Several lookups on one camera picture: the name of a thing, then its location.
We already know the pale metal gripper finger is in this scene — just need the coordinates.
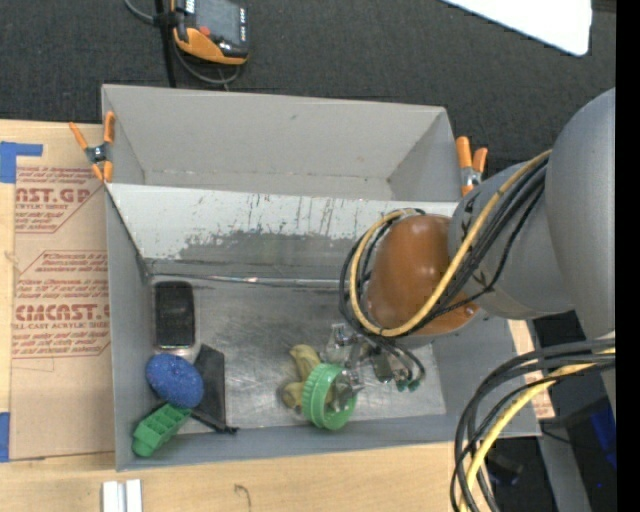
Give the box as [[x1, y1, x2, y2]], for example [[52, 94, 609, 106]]
[[328, 323, 362, 371], [332, 370, 366, 413]]

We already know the green round ribbed lid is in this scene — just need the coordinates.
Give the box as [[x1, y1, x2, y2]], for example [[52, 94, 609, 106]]
[[301, 362, 359, 432]]

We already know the yellow toy banana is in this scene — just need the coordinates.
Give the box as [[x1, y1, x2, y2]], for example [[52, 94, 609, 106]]
[[278, 343, 333, 410]]

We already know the grey metal bin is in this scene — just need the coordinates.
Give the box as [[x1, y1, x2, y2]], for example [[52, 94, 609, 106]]
[[101, 83, 542, 473]]

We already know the black flat scraper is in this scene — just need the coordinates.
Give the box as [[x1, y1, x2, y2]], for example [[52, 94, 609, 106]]
[[190, 344, 240, 435]]

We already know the black flat rectangular case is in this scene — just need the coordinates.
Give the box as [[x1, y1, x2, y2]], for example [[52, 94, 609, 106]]
[[153, 280, 197, 351]]

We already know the blue round sponge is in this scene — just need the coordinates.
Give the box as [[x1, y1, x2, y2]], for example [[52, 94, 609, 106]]
[[145, 353, 206, 408]]

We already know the green ridged plastic block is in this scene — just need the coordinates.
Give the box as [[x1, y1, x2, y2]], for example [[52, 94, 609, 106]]
[[131, 403, 193, 458]]

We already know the brown cardboard board, red print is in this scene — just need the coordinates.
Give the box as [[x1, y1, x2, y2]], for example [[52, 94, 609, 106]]
[[0, 118, 117, 462]]

